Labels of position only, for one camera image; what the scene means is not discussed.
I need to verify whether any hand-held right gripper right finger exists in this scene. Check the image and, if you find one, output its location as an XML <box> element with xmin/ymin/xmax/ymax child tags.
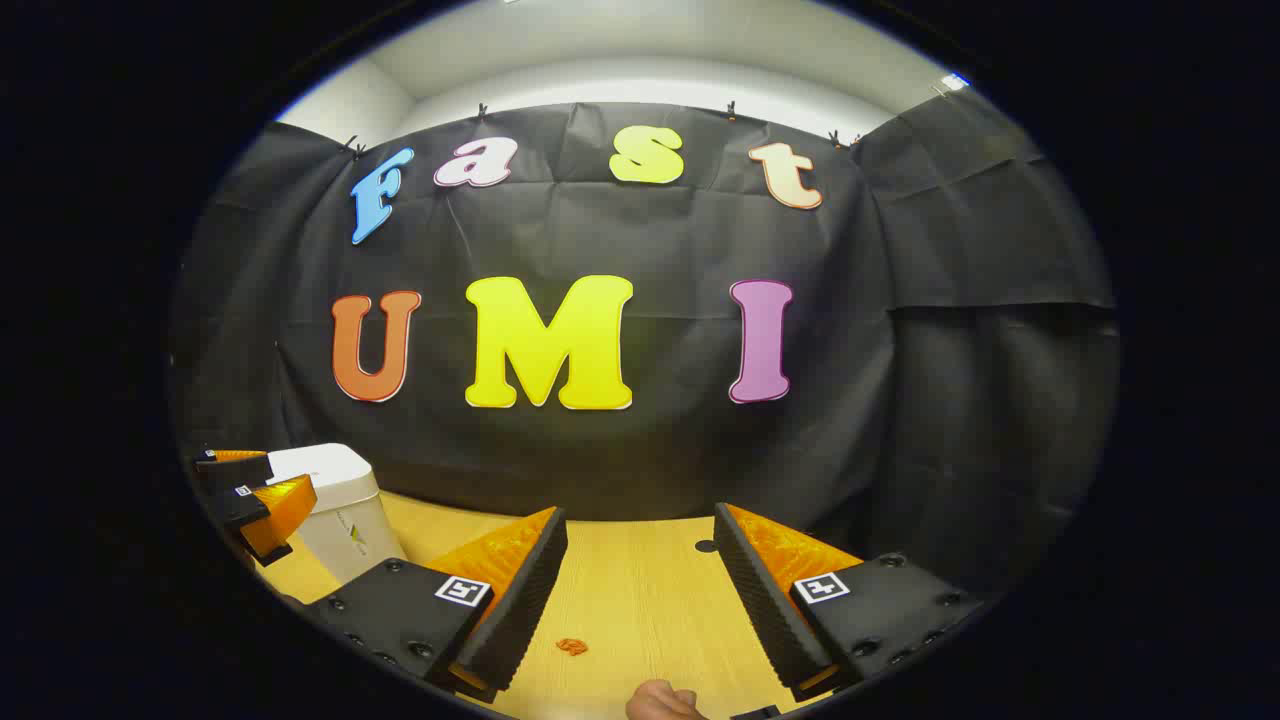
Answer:
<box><xmin>713</xmin><ymin>502</ymin><xmax>991</xmax><ymax>703</ymax></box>

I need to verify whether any wooden desktop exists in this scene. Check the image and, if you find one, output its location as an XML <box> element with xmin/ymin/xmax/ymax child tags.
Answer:
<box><xmin>255</xmin><ymin>490</ymin><xmax>871</xmax><ymax>720</ymax></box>

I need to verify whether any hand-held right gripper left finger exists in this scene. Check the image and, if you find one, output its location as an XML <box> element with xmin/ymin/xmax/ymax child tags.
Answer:
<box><xmin>300</xmin><ymin>506</ymin><xmax>569</xmax><ymax>703</ymax></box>

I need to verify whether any white desktop garbage bin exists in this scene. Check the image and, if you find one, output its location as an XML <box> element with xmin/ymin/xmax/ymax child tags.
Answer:
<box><xmin>265</xmin><ymin>443</ymin><xmax>408</xmax><ymax>586</ymax></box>

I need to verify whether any black backdrop cloth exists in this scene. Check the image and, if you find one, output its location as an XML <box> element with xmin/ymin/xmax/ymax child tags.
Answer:
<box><xmin>165</xmin><ymin>100</ymin><xmax>1121</xmax><ymax>601</ymax></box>

